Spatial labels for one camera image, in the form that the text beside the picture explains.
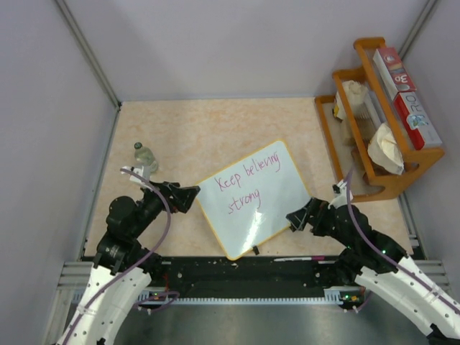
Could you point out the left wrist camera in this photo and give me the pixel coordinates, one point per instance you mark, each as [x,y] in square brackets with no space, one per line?
[137,175]

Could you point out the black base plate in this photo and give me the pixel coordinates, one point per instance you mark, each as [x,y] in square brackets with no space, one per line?
[249,277]

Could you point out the red white box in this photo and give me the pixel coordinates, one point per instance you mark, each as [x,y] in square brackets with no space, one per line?
[416,122]

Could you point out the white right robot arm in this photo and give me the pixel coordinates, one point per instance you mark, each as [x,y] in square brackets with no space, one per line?
[378,263]

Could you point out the purple-capped whiteboard marker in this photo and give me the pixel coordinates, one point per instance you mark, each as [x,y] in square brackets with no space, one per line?
[295,259]

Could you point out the crumpled beige cloth front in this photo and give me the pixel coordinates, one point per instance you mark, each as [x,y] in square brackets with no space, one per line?
[384,151]

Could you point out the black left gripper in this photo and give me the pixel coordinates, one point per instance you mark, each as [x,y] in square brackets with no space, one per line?
[182,196]

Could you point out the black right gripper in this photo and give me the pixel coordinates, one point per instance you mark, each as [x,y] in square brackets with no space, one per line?
[318,208]

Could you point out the small yellow white box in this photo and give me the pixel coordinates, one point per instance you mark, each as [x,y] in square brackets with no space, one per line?
[338,108]

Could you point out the clear plastic bottle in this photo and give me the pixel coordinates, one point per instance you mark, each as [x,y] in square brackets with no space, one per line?
[145,157]

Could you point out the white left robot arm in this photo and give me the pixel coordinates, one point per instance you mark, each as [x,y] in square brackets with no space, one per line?
[122,268]

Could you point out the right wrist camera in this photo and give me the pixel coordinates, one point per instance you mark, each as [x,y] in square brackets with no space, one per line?
[342,195]

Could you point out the yellow-framed whiteboard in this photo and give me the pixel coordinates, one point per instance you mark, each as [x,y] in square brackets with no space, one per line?
[246,203]

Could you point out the orange wooden rack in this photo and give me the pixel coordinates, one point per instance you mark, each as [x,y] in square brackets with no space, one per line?
[348,140]

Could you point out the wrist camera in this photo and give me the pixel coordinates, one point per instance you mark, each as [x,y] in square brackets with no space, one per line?
[342,195]
[137,175]

